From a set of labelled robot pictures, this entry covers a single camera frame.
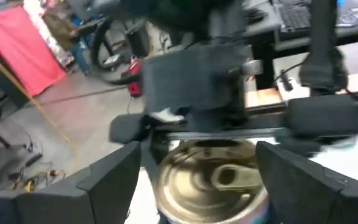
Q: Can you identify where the black round hoop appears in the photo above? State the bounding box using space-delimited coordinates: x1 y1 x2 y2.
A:
90 17 142 85

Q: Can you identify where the grey handheld device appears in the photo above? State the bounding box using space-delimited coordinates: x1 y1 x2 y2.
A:
336 6 358 29

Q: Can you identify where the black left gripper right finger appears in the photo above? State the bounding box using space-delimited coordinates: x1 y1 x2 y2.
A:
255 141 358 224

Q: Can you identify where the black keyboard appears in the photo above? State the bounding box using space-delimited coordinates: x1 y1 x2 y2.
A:
277 0 313 37

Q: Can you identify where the person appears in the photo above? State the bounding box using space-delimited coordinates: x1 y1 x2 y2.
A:
42 7 91 75

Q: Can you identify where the red blue salmon can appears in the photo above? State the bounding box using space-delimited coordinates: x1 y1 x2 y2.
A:
152 138 272 224

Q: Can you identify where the yellow cord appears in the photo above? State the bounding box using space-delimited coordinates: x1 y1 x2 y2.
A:
0 42 79 162

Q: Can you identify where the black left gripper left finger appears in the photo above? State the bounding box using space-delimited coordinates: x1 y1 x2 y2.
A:
0 141 142 224

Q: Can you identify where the orange red cloth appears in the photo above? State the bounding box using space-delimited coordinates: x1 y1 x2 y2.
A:
0 6 67 97

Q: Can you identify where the black aluminium table frame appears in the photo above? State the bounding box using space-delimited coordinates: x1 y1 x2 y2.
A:
150 102 358 141

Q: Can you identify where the yellow plug cable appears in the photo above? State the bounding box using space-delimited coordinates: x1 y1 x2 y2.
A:
9 167 68 192

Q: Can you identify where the red toolbox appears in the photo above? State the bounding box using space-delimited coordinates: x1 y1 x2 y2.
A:
121 57 145 98

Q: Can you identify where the grey desk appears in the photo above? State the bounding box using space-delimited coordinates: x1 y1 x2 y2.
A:
244 0 358 60

